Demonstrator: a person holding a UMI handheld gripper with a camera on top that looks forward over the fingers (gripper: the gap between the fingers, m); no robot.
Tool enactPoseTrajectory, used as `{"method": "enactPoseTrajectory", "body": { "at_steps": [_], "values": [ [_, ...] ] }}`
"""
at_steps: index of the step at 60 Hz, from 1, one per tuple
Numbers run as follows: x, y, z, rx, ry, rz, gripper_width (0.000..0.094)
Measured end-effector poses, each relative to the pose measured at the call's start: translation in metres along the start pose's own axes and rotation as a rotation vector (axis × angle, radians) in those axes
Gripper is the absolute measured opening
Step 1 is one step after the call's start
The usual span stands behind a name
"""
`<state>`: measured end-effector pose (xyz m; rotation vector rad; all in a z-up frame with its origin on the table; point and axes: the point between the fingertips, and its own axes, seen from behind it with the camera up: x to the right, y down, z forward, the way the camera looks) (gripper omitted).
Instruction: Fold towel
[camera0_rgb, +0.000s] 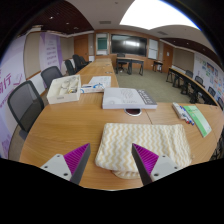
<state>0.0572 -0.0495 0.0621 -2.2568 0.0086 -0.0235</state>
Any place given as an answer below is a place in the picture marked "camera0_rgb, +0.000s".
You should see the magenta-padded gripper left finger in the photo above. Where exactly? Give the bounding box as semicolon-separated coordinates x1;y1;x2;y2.
39;142;92;186

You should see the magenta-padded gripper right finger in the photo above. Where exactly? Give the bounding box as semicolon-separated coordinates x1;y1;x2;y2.
131;142;184;187

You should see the cream zigzag patterned towel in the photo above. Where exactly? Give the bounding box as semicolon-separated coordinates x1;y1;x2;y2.
94;122;193;180

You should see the pack of whiteboard markers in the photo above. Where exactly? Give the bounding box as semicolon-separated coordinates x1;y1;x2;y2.
171;101;196;127

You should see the green booklet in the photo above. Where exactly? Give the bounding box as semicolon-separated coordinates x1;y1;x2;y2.
182;104;213;138

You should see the round metal table grommet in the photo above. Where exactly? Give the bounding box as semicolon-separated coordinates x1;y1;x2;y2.
124;108;143;117

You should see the black mesh office chair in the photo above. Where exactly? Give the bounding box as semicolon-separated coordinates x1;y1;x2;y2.
72;54;90;73
64;59;77;76
7;80;45;141
40;65;64;90

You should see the open white cardboard box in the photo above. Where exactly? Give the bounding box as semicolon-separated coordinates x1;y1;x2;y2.
46;74;82;105

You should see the large flat white box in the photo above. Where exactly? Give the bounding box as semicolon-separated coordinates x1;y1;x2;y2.
101;87;158;111

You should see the small blue and white box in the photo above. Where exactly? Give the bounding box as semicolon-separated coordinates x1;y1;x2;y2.
79;83;106;94

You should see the long curved conference table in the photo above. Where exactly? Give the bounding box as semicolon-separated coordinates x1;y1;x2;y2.
165;66;224;108

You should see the row of black chairs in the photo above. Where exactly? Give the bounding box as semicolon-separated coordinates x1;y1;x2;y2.
184;69;224;111

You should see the white printed paper sheet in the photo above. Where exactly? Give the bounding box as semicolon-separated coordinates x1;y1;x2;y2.
87;75;112;89

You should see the small dark side table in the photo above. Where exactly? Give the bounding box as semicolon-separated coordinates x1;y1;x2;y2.
152;60;164;73

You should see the dark-legged presenter desk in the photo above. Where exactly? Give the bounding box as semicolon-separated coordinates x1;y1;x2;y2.
115;57;145;76

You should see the brown wooden door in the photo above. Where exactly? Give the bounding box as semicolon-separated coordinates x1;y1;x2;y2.
162;43;174;74
73;34;90;63

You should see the black swivel chair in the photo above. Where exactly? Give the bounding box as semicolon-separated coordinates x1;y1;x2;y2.
116;53;128;73

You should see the plain white whiteboard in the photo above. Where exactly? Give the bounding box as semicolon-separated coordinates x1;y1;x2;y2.
147;38;160;61

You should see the whiteboard with green screen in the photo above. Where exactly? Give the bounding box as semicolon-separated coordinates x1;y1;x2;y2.
95;32;110;56

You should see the large ceiling light panel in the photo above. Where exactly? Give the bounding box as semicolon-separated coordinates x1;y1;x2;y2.
119;0;201;31

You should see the wide purple lettered wall banner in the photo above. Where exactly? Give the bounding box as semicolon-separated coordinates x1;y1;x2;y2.
0;34;28;159

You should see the colourful wall poster board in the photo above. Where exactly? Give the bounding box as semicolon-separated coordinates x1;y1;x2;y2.
193;53;224;94

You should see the narrow purple wall banner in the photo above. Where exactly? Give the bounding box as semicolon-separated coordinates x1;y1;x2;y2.
38;32;64;72

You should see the large black wall screen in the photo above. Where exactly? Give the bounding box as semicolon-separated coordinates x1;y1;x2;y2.
110;33;148;58

